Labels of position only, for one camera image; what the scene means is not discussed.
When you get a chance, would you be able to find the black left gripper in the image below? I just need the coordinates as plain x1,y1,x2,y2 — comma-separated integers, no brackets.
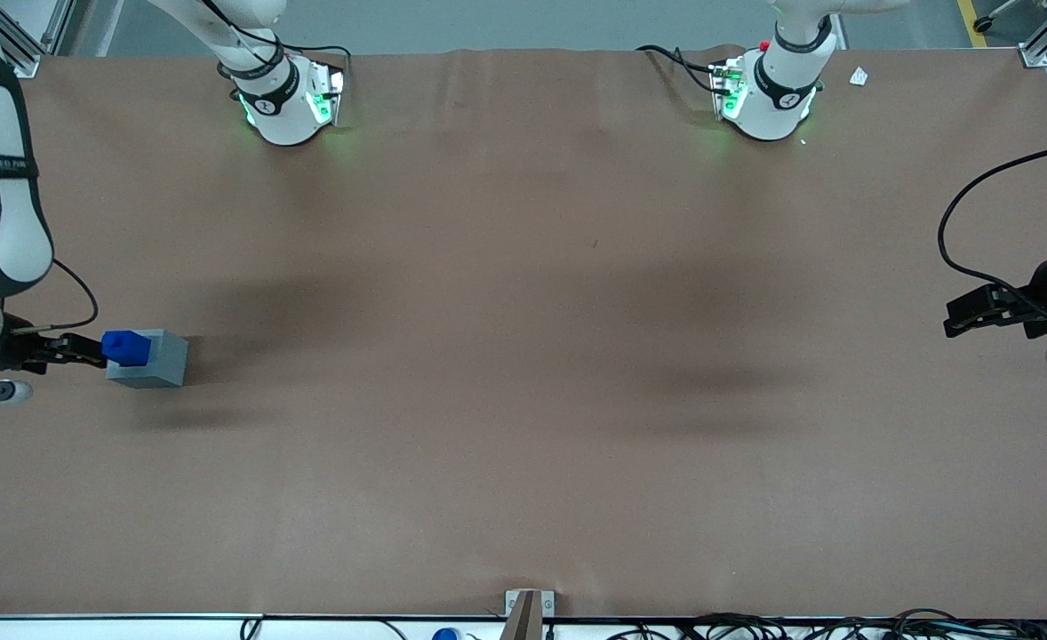
944,244,1047,339

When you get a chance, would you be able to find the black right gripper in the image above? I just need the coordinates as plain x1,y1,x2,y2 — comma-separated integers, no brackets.
0,313,107,372

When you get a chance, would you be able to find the blue plastic part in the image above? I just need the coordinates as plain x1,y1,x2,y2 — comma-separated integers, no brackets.
101,330,153,369

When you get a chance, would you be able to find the gray cube base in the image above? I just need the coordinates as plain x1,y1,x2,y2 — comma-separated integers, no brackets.
105,329,189,389

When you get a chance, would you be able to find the brown table cover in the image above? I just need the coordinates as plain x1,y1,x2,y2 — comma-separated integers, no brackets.
0,46,1047,620

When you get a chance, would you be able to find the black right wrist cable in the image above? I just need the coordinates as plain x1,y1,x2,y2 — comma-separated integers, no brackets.
15,258,99,335

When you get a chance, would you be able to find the long black left wrist cable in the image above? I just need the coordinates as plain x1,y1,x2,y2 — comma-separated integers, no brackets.
937,140,1047,299

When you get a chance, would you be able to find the black cable tangle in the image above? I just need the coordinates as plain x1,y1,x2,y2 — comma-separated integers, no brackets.
608,608,1047,640

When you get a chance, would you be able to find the black left base cable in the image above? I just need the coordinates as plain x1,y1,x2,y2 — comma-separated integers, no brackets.
636,44,722,95

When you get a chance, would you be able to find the black base cable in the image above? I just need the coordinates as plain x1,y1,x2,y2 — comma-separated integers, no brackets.
199,0,353,85
636,44,722,95

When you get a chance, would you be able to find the black right base cable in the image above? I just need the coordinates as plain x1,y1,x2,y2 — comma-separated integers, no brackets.
199,0,353,85

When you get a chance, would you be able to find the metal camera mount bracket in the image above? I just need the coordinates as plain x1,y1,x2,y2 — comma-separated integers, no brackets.
505,588,555,640

